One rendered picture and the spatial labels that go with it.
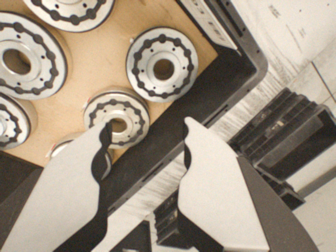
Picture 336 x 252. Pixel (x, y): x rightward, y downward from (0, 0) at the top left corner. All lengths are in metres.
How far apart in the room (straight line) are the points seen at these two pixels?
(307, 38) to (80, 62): 0.52
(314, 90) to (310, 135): 0.71
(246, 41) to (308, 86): 1.60
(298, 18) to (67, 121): 0.54
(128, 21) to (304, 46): 0.45
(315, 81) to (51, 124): 1.77
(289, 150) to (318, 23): 0.77
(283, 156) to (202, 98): 1.01
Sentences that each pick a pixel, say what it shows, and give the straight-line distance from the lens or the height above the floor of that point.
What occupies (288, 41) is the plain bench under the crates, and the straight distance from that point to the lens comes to 0.55.
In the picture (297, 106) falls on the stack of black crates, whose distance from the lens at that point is 1.00.
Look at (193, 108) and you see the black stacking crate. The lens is 0.25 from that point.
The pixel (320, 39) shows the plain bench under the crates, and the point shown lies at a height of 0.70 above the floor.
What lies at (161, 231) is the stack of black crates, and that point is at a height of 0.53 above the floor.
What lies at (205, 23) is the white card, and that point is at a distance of 0.23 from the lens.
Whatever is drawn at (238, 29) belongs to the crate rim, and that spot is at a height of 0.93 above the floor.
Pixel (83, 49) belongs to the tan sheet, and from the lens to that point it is 0.28.
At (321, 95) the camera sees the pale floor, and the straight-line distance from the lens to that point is 1.96.
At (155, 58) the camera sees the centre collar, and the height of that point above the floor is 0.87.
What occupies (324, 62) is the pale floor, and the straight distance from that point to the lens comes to 1.79.
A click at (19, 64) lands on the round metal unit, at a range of 0.31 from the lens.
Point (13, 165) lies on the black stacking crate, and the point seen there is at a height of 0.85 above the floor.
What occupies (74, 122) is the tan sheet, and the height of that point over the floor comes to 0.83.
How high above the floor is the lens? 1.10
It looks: 56 degrees down
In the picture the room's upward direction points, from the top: 162 degrees clockwise
